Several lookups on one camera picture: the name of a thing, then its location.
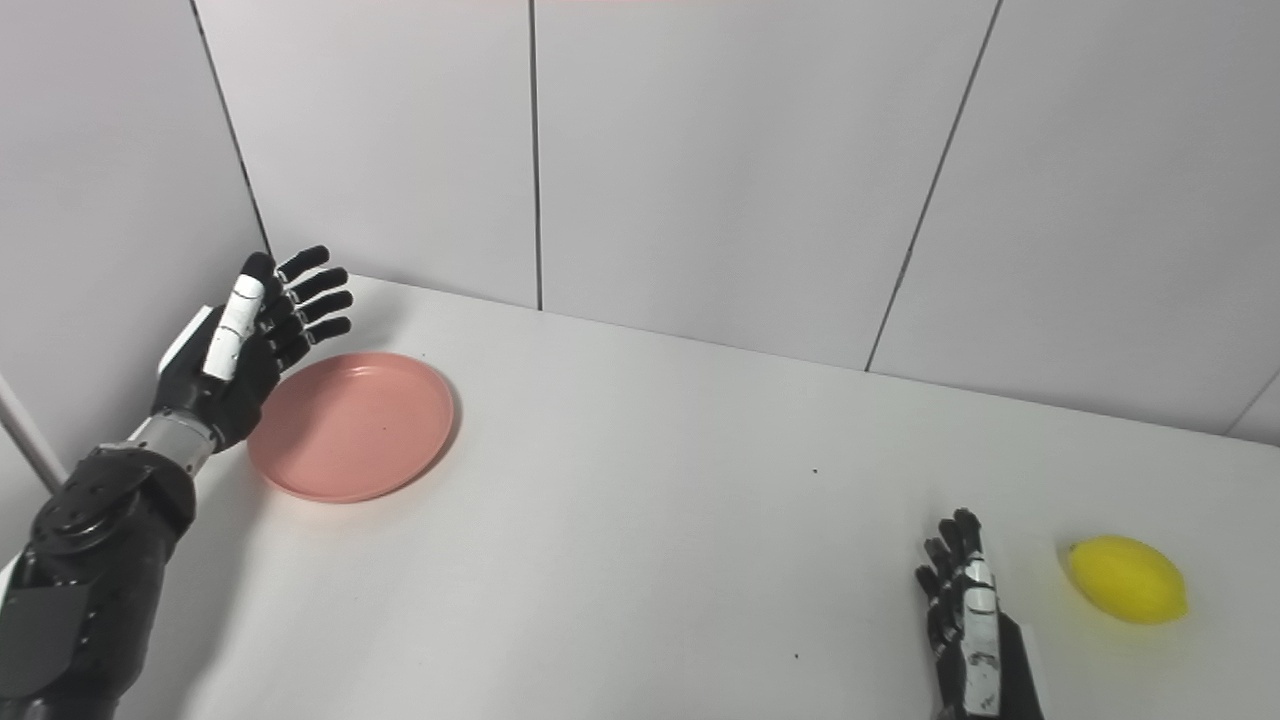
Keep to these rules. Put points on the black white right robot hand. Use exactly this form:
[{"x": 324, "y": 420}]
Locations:
[{"x": 1010, "y": 670}]

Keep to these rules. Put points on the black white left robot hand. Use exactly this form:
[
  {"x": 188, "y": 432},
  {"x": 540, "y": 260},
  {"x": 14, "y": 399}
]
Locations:
[{"x": 250, "y": 380}]

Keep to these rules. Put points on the pink round plate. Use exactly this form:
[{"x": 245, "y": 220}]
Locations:
[{"x": 350, "y": 430}]

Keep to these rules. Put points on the yellow lemon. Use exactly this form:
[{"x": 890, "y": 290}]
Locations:
[{"x": 1128, "y": 580}]

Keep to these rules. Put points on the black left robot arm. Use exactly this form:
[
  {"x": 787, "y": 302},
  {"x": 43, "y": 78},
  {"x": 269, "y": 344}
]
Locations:
[{"x": 100, "y": 560}]

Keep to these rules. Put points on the white metal frame bar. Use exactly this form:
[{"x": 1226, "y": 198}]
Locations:
[{"x": 30, "y": 440}]

